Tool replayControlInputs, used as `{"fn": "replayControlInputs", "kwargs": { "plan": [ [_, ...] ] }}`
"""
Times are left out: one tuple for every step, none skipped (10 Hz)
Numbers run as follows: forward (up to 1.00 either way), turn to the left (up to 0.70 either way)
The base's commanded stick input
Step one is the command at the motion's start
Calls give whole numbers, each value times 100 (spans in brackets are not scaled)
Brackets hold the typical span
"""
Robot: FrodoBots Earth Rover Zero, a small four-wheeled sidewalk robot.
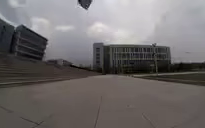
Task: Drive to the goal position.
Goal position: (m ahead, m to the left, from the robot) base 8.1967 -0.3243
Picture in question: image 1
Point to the dark building with pale bands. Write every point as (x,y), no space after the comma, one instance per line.
(30,45)

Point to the grey paved plaza ground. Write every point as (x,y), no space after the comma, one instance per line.
(103,100)

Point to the tall lamp pole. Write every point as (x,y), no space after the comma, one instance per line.
(155,63)

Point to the grass strip with kerb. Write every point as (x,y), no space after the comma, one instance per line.
(186,78)

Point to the dark grey building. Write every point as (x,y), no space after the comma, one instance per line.
(1,36)

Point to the row of dark trees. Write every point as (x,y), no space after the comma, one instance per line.
(193,65)

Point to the low distant building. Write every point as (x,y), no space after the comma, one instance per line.
(59,62)

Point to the long building with white grid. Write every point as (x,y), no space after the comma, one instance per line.
(133,56)

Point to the wide grey stone steps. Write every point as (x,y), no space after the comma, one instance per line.
(23,71)

